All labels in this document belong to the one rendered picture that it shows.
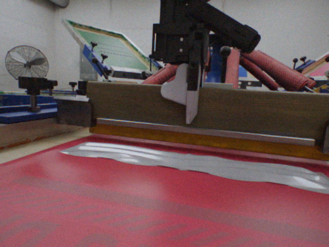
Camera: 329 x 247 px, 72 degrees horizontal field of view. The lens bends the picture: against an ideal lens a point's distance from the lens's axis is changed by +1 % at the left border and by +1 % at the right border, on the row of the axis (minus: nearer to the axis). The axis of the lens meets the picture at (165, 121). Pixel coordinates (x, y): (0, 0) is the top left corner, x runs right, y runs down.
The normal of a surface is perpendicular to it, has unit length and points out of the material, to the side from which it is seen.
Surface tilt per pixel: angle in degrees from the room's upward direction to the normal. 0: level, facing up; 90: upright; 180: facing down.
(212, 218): 0
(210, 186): 0
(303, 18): 90
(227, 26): 92
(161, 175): 0
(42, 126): 90
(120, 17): 90
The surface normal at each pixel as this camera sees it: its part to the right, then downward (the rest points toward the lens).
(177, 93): -0.25, -0.01
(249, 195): 0.06, -0.99
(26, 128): 0.96, 0.09
